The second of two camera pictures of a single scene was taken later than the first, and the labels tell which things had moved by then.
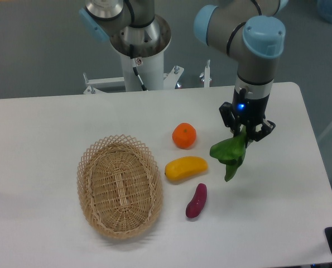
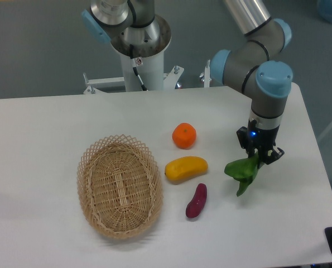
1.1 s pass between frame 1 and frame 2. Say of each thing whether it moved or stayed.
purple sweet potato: stayed
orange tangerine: stayed
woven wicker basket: stayed
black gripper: moved
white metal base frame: stayed
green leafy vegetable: moved
